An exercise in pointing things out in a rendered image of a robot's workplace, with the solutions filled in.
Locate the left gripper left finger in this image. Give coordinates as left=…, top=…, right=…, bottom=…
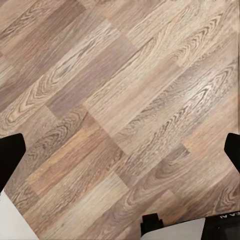
left=0, top=133, right=26, bottom=193

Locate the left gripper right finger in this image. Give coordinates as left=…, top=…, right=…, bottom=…
left=224, top=133, right=240, bottom=173

